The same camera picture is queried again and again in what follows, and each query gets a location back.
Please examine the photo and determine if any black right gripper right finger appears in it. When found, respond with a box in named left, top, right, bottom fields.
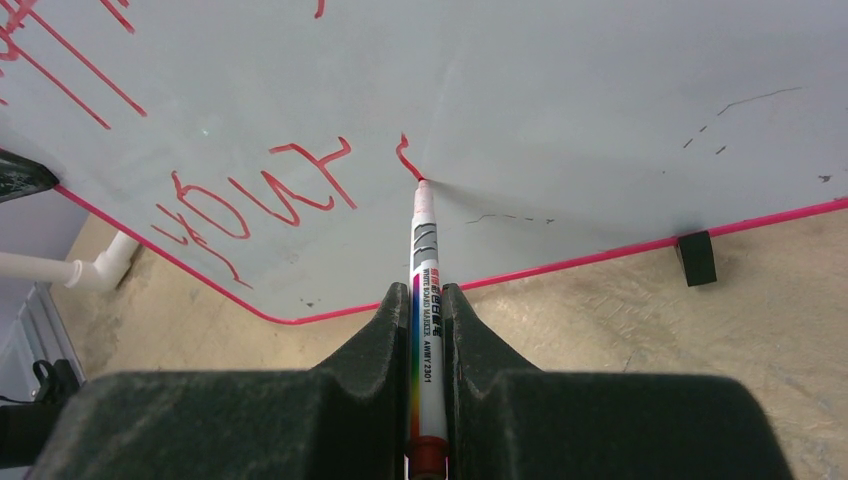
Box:
left=443, top=284, right=792, bottom=479

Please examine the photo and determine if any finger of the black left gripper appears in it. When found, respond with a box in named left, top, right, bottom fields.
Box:
left=1, top=149, right=60, bottom=203

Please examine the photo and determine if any black whiteboard foot left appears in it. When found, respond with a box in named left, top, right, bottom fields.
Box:
left=675, top=230, right=717, bottom=287

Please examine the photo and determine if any red whiteboard marker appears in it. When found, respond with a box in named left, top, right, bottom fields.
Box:
left=406, top=180, right=449, bottom=479

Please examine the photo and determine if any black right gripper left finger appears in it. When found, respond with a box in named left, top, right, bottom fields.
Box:
left=31, top=283, right=409, bottom=479

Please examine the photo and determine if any aluminium table frame rail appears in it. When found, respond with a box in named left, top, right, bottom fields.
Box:
left=1, top=282, right=87, bottom=401

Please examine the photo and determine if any red framed whiteboard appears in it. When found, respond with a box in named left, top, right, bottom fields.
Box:
left=1, top=1, right=847, bottom=323

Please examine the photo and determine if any white pvc pipe frame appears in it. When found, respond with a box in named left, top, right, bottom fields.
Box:
left=1, top=232, right=140, bottom=292

